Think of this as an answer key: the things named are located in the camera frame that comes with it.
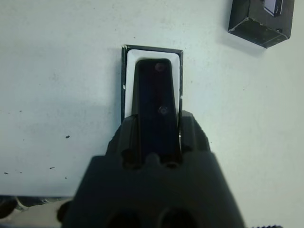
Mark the black box base white insert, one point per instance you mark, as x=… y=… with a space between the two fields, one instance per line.
x=124 y=83

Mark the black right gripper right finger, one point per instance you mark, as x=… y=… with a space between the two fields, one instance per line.
x=193 y=137

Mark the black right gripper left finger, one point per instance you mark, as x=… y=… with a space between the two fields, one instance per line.
x=126 y=140

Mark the black box lid with print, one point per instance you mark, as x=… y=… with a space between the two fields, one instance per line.
x=256 y=28

